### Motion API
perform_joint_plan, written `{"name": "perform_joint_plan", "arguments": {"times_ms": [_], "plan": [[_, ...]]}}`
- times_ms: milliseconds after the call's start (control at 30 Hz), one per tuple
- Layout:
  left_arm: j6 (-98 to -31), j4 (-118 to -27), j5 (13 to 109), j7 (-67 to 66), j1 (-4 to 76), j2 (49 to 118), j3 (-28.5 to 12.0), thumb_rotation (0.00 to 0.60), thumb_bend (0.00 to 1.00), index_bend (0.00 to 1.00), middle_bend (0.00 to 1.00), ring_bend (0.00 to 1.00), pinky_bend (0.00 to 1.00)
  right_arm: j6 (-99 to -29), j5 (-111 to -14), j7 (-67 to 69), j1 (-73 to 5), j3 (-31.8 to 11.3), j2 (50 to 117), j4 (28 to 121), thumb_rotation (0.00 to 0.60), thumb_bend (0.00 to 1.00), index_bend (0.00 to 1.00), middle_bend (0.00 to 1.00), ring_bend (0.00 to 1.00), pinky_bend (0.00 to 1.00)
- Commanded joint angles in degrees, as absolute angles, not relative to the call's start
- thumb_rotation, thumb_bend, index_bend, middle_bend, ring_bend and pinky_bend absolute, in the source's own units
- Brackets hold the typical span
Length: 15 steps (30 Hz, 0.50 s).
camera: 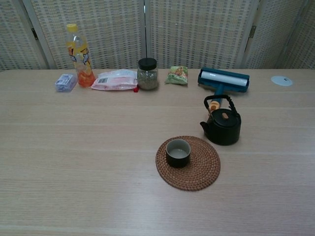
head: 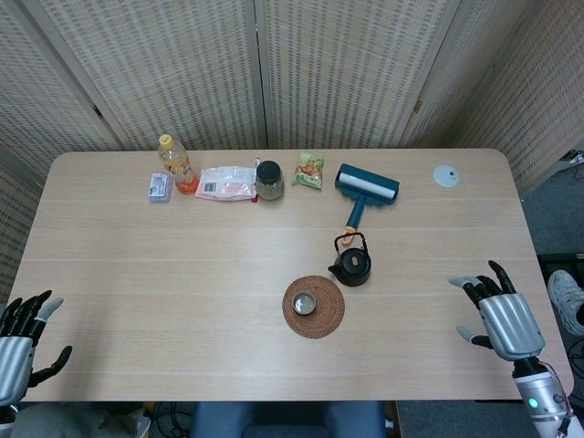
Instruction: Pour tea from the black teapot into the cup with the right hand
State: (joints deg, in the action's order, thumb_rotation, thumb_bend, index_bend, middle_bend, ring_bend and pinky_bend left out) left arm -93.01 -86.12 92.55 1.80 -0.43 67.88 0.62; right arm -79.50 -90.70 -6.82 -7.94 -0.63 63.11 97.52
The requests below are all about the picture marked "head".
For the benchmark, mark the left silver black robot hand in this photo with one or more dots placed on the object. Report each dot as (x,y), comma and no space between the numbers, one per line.
(13,356)

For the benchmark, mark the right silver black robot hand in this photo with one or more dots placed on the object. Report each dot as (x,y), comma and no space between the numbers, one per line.
(511,324)

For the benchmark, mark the black teapot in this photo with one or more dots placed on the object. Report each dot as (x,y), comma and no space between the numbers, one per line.
(353,269)

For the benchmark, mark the round woven rattan coaster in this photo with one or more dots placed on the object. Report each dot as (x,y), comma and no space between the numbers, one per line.
(328,317)

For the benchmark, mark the white sneaker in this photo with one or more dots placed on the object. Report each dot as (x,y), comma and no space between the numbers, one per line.
(563,292)

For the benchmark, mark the grey fabric heap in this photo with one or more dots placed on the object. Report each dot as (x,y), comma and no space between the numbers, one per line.
(68,422)

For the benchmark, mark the green circuit board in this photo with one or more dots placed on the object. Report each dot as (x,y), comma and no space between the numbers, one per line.
(571,156)

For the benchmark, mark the teal lint roller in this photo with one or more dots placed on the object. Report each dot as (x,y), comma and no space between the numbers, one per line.
(365,182)

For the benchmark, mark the dark ceramic teacup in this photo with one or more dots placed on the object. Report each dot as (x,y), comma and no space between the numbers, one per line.
(305,305)

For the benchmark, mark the small blue tissue pack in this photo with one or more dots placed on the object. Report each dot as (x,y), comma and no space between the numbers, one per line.
(159,188)

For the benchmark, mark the blue chair seat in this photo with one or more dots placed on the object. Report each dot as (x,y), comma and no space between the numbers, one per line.
(283,420)

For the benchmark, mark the orange drink bottle yellow cap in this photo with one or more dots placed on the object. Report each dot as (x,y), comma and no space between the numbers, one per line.
(175,162)

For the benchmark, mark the green snack packet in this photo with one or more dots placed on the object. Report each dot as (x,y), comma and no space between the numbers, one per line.
(308,171)

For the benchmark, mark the pink snack bag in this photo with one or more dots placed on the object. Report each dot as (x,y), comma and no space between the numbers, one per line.
(226,184)

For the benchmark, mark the glass jar with black lid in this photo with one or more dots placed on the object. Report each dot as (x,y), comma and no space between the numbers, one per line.
(269,182)

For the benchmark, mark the woven folding screen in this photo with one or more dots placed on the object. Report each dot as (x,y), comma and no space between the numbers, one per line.
(182,68)

